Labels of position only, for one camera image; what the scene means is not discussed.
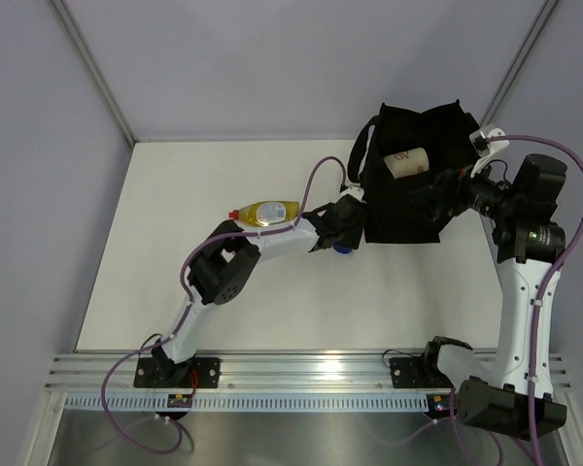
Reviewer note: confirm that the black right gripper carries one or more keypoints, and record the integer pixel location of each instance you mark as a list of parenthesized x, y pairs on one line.
[(430, 199)]

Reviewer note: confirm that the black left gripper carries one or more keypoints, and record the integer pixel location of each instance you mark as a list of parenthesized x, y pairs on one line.
[(351, 238)]

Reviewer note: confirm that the orange blue cologne bottle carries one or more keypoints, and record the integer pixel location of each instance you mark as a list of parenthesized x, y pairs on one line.
[(342, 250)]

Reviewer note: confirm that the cream lotion pump bottle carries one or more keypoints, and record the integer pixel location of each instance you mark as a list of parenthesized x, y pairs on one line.
[(407, 163)]

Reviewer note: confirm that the black canvas bag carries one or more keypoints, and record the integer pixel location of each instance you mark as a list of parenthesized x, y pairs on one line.
[(443, 132)]

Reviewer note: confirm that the yellow dish soap bottle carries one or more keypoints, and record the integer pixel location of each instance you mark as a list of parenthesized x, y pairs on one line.
[(266, 213)]

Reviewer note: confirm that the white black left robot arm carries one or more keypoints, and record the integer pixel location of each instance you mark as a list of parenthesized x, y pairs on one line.
[(217, 271)]

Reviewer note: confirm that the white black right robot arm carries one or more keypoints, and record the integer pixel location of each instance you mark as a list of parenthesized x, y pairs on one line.
[(515, 396)]

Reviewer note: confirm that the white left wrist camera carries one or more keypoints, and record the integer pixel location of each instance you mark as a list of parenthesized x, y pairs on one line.
[(353, 190)]

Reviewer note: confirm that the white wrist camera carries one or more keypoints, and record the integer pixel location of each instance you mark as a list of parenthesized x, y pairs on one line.
[(487, 143), (353, 190)]

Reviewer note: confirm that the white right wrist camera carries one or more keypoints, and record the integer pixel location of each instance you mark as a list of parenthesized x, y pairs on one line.
[(487, 143)]

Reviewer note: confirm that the right aluminium frame post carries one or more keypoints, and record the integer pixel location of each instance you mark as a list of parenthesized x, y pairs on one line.
[(540, 22)]

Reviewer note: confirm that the aluminium frame post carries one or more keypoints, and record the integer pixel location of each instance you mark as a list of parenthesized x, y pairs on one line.
[(540, 22), (78, 42)]

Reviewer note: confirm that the aluminium mounting rail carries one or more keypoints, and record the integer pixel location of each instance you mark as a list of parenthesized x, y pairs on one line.
[(249, 371)]

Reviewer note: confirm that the white slotted cable duct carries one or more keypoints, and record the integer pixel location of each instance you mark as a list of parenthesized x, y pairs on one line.
[(252, 403)]

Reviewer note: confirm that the left aluminium frame post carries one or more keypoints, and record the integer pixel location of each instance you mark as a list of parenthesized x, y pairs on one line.
[(78, 42)]

